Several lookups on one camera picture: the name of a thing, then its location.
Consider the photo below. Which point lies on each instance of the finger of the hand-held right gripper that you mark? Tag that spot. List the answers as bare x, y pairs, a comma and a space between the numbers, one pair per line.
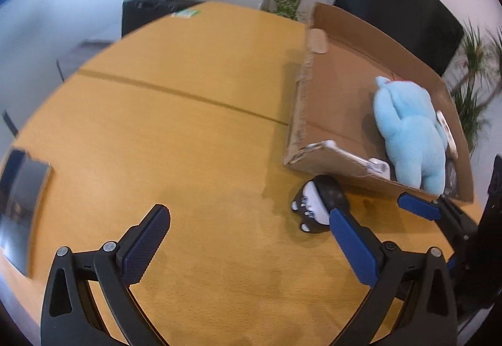
452, 261
419, 206

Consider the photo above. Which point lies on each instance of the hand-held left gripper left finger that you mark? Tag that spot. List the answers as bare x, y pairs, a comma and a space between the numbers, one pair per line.
149, 240

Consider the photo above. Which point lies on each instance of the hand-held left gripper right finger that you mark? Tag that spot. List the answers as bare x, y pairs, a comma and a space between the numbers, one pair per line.
353, 248

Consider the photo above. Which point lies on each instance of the black product box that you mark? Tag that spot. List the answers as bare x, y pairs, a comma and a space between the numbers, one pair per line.
451, 177

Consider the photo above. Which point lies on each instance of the black and white toy figure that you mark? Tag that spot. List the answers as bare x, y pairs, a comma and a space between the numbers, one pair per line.
310, 208

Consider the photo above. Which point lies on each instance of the white device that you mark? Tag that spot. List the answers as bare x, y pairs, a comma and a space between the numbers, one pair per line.
376, 166

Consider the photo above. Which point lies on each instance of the light blue plush toy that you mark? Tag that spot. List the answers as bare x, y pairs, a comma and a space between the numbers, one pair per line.
411, 134

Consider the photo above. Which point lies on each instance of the white clear phone case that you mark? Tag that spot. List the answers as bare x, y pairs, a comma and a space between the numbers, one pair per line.
447, 132

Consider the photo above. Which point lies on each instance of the brown cardboard box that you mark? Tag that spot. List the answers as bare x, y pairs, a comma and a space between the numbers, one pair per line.
337, 102

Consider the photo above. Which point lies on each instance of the tall palm-like potted plant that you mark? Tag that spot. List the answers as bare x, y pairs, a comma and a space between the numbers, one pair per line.
470, 102

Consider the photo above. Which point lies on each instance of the dark flat tablet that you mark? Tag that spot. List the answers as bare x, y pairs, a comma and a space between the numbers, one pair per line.
19, 204

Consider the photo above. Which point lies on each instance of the black flat screen television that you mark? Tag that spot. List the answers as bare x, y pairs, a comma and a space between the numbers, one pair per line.
392, 4

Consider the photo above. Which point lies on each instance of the black bin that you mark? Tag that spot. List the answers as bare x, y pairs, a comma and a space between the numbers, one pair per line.
149, 12

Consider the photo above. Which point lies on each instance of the green and white packet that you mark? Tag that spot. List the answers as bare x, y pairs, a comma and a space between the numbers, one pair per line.
186, 13

